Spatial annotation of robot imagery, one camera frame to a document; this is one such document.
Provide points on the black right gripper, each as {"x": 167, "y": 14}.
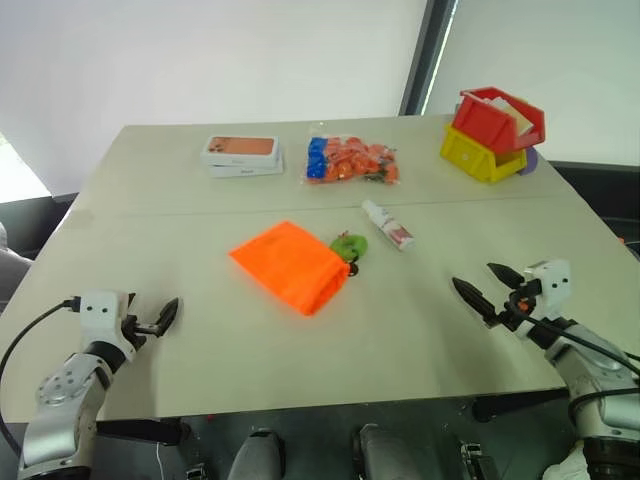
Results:
{"x": 520, "y": 305}

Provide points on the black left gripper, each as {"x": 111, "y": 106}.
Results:
{"x": 134, "y": 331}

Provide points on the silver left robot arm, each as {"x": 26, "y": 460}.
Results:
{"x": 60, "y": 400}

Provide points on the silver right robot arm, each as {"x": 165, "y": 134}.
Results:
{"x": 590, "y": 380}

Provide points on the plastic bag of orange blue pieces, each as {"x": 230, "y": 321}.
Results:
{"x": 350, "y": 161}

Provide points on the white spray bottle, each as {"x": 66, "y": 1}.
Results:
{"x": 390, "y": 226}

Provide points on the yellow plastic storage bin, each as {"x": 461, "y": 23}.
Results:
{"x": 470, "y": 157}

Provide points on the purple tape roll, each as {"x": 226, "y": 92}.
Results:
{"x": 531, "y": 161}

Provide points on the grey padded seat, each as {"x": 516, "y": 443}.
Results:
{"x": 12, "y": 272}

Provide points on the black side bench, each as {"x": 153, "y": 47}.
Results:
{"x": 605, "y": 200}
{"x": 35, "y": 222}

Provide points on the green plush toy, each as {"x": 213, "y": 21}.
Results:
{"x": 350, "y": 246}

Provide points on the red plastic storage bin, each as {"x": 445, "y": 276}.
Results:
{"x": 487, "y": 122}

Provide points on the beige cards in bin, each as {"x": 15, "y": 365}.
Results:
{"x": 515, "y": 116}

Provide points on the white phone box orange print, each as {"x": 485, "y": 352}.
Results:
{"x": 240, "y": 149}

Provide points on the dark rounded grey shape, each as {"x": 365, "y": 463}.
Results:
{"x": 257, "y": 457}
{"x": 382, "y": 452}

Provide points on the white crumpled cloth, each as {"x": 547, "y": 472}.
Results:
{"x": 565, "y": 465}

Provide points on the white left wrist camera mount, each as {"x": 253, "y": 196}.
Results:
{"x": 100, "y": 312}

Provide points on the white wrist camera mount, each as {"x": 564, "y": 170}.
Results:
{"x": 549, "y": 280}
{"x": 100, "y": 312}

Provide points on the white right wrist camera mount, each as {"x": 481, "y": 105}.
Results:
{"x": 549, "y": 280}

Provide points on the dark window frame post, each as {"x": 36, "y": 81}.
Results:
{"x": 424, "y": 55}

